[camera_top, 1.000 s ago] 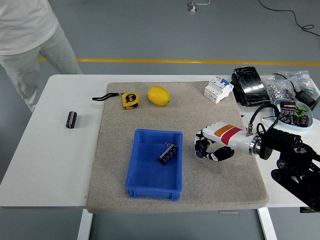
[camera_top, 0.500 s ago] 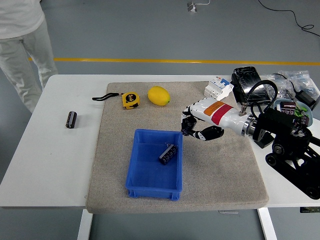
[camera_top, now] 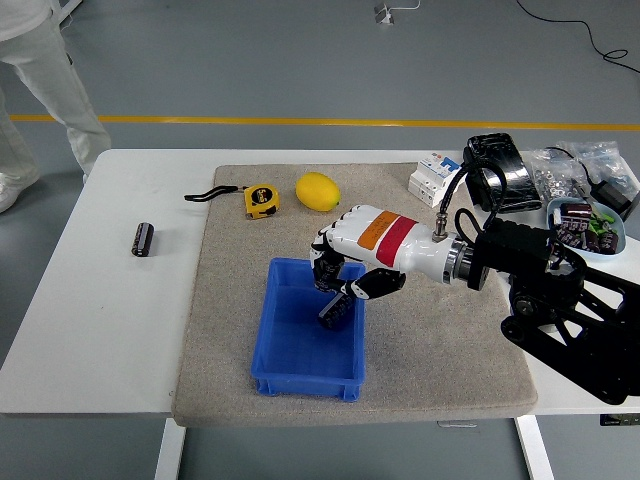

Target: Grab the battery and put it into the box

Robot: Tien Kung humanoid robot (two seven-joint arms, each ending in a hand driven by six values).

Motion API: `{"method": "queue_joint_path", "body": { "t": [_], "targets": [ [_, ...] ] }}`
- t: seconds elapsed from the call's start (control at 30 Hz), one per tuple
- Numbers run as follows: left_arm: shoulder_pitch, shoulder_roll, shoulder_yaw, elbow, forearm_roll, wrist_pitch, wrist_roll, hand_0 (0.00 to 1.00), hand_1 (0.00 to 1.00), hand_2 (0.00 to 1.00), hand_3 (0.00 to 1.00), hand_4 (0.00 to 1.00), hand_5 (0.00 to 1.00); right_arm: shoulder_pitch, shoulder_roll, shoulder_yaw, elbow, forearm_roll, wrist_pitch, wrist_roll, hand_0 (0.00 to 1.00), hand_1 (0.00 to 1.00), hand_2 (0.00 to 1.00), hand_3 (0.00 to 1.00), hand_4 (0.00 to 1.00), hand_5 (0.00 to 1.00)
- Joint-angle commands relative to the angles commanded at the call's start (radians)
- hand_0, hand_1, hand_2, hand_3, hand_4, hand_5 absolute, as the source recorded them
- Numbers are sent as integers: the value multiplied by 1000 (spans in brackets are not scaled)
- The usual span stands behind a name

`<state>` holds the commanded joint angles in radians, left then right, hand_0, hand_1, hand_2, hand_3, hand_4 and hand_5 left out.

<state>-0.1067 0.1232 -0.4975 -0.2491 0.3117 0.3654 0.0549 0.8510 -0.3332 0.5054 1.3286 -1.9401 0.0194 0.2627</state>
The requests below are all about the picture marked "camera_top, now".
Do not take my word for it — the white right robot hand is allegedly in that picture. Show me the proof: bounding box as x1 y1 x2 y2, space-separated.
309 203 459 301

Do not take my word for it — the dark brown cylindrical battery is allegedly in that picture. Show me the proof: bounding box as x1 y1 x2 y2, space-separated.
318 292 354 331
130 222 155 259
314 254 347 294

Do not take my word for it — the blue plastic box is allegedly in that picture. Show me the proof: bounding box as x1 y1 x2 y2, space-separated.
249 256 367 401

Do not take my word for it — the white circuit breaker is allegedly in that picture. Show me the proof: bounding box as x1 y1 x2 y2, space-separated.
407 153 468 209

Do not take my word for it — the yellow lemon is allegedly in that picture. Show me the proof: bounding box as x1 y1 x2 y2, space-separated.
294 171 342 213

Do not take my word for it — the grey-brown mat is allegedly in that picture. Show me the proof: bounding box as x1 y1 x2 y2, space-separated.
170 163 539 429

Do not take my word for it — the yellow tape measure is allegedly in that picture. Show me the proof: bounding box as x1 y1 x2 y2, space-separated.
183 183 280 221

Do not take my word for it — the black wrapped device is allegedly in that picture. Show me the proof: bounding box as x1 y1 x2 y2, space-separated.
460 132 544 214

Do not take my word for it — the clear bag of metal nuts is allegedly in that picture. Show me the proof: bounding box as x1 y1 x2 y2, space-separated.
524 148 591 201

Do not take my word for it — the large brown capacitor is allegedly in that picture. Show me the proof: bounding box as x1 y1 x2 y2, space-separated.
558 201 594 236

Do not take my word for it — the large black power adapter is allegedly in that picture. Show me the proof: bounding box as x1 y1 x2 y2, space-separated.
589 179 634 219

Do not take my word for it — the light blue bowl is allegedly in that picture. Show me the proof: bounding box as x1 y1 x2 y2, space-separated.
544 198 629 257

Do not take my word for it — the clear bag with blue print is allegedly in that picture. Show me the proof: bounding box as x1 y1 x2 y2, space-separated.
554 140 640 201

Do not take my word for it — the white right table leg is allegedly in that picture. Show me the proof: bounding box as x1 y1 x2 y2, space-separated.
514 415 556 480

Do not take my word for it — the white table leg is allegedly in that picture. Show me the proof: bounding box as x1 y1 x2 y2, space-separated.
514 415 556 480
153 417 187 480

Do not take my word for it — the white left table leg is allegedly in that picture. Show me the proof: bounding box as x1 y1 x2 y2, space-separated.
153 417 187 480

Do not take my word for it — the person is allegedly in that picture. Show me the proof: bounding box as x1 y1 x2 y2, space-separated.
0 0 112 214

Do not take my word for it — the black floor cable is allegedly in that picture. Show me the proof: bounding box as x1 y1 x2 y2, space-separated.
514 0 640 76

